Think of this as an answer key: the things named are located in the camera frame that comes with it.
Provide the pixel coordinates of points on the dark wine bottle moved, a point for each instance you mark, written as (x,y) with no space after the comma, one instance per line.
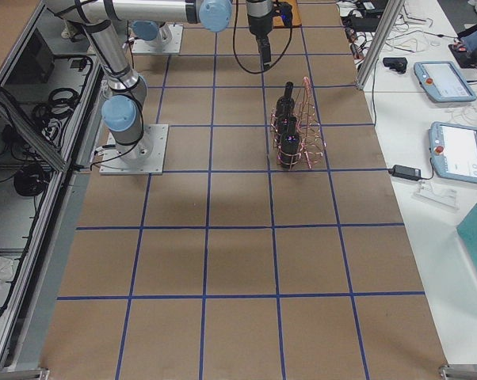
(286,125)

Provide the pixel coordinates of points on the wooden tray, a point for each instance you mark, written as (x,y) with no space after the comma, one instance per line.
(286,14)

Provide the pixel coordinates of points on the dark wine bottle rear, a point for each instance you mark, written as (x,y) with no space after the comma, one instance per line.
(285,104)

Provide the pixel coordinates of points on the dark wine bottle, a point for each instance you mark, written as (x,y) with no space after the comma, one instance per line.
(285,104)
(289,149)

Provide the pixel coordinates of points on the dark wine bottle front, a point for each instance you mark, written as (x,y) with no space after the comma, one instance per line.
(289,149)

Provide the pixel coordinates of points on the black handheld device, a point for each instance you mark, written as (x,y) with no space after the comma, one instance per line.
(397,64)

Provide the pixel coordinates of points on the far teach pendant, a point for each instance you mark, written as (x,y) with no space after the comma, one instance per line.
(443,82)

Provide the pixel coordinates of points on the teach pendant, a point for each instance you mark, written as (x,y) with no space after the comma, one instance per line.
(453,151)
(443,82)

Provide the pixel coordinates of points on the black power adapter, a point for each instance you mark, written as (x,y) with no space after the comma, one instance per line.
(405,172)

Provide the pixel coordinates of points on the near teach pendant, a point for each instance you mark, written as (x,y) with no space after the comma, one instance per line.
(453,151)

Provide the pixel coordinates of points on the clear acrylic stand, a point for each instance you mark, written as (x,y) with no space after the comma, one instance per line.
(442,197)

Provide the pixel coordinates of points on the copper wire bottle basket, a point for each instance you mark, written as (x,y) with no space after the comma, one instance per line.
(312,144)

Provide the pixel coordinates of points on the aluminium frame post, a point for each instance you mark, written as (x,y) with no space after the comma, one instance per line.
(383,30)

